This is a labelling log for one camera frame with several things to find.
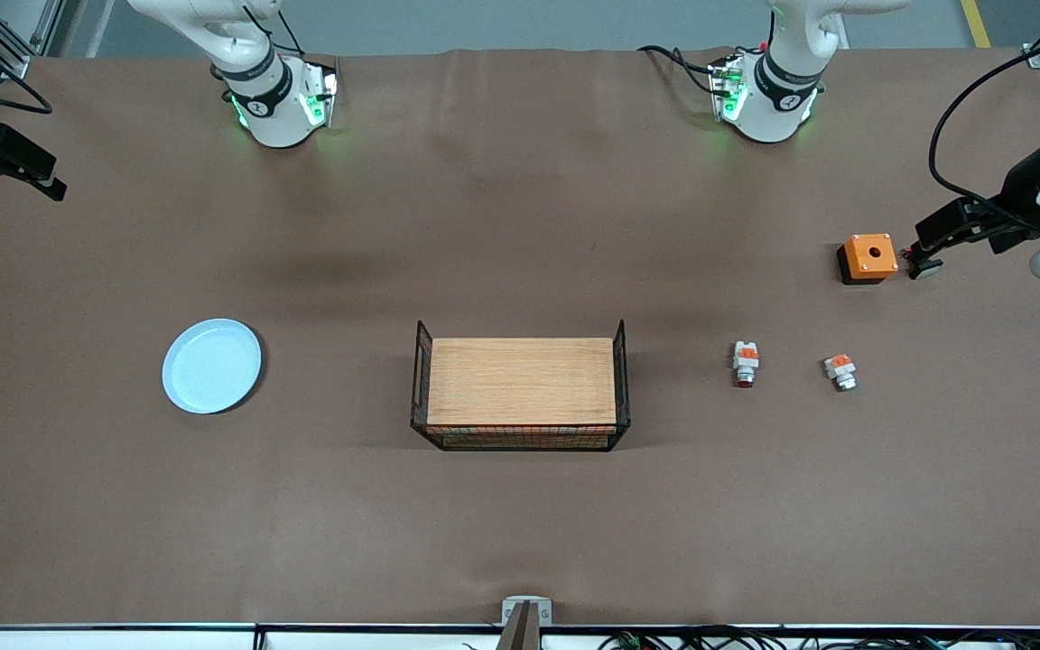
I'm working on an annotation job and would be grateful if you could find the red cap push button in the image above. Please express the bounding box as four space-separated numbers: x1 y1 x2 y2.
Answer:
732 340 761 389

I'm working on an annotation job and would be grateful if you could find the light blue round plate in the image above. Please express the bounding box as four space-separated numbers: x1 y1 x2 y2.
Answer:
162 318 263 415

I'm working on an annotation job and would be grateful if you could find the black mushroom push button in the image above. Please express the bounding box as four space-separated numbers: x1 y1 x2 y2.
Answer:
901 244 945 282

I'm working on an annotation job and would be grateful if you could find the clear cap push button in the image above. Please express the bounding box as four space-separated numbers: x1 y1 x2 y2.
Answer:
824 353 859 393

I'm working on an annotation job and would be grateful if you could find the brown table cover mat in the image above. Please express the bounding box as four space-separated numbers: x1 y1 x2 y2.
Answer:
0 45 1040 629

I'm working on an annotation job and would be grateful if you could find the wooden board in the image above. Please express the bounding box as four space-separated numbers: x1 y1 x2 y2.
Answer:
427 338 618 427

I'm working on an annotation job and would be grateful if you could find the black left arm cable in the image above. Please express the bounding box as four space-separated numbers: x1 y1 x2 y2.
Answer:
928 41 1040 216

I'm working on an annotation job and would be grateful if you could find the orange button enclosure box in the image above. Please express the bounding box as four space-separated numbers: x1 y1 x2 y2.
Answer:
836 234 900 286

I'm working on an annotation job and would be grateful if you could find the black base power cable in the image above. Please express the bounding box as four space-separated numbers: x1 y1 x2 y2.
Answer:
636 43 721 97

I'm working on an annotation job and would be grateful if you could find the white table edge rail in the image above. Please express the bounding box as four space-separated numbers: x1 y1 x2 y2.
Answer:
0 623 1040 650

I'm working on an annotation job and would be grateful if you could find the black cable bundle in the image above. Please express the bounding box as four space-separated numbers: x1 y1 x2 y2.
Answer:
597 626 1040 650

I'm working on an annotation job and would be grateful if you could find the black wire basket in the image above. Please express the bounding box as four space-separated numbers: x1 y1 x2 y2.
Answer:
410 319 632 453

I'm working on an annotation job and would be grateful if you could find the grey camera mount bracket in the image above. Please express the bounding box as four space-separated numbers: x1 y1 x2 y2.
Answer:
501 596 553 650

